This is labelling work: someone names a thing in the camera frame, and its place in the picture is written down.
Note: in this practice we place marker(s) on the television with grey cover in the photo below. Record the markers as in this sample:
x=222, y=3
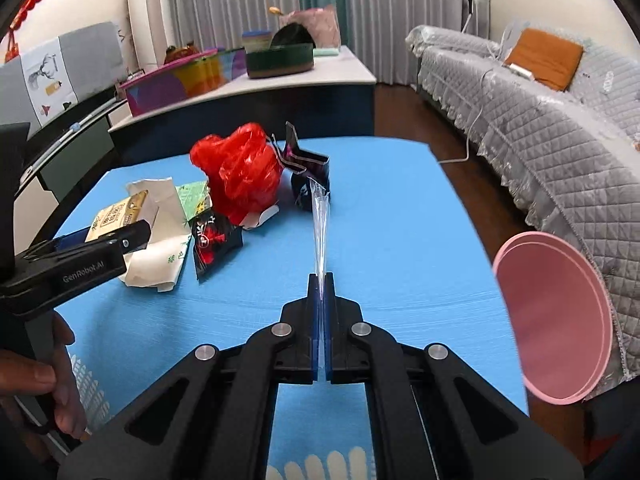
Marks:
x=90, y=55

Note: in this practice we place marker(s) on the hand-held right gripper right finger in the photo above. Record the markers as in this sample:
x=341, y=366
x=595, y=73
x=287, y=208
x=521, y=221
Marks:
x=330, y=340

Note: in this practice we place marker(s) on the orange cushion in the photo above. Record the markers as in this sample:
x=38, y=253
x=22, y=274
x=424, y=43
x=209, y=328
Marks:
x=545, y=57

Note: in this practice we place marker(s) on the white table with blue base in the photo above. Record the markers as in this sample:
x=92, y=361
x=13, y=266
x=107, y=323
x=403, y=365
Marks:
x=310, y=105

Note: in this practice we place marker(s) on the green printed packet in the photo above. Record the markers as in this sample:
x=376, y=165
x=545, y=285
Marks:
x=192, y=197

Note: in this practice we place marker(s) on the white device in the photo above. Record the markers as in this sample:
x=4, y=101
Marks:
x=521, y=71

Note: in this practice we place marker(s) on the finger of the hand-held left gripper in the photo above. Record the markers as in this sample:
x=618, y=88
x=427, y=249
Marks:
x=110, y=242

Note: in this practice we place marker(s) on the blue table mat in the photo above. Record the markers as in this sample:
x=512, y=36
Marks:
x=400, y=240

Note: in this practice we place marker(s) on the grey quilted sofa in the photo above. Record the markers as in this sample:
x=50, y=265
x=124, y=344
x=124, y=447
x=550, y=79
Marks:
x=550, y=150

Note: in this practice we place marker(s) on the black hat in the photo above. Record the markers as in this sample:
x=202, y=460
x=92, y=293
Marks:
x=292, y=36

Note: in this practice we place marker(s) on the person's left hand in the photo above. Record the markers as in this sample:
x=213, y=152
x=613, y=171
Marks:
x=65, y=390

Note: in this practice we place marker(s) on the red plastic bag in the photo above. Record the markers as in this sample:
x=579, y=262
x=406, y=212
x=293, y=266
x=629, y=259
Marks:
x=245, y=170

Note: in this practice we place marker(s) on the brown plush toy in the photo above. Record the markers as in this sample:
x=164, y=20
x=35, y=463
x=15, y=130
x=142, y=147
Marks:
x=181, y=54

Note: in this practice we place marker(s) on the television cabinet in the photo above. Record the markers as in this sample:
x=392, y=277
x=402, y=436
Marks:
x=75, y=155

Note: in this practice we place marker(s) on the dark foil packet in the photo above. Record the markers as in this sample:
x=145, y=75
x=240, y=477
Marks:
x=310, y=180

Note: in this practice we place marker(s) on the pink woven bag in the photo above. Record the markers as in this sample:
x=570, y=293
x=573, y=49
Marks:
x=325, y=25

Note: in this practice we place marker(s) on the beige printed packet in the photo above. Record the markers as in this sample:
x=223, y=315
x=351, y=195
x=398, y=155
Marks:
x=117, y=212

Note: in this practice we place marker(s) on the red hanging ornament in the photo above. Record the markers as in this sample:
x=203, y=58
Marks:
x=30, y=2

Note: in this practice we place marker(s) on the dark green round basket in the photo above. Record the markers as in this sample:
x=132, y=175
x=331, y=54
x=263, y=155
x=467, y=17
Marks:
x=280, y=62

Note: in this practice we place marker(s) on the pink round bin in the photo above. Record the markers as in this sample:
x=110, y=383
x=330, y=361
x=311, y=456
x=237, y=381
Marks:
x=555, y=320

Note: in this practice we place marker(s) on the multicoloured storage box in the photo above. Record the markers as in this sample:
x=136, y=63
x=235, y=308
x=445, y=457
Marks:
x=170, y=80

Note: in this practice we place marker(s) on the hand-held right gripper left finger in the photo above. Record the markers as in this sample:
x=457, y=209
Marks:
x=316, y=340

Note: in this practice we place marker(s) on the grey curtain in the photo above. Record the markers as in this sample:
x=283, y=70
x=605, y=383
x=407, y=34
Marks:
x=225, y=0

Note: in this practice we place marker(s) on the pale gold foil pouch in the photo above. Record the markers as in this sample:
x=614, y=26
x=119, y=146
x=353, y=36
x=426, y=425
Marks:
x=155, y=265

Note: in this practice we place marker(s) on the black red snack wrapper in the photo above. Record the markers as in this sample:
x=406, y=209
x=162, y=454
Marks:
x=212, y=242

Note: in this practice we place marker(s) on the clear plastic wrapper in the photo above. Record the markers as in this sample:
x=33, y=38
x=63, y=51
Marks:
x=320, y=230

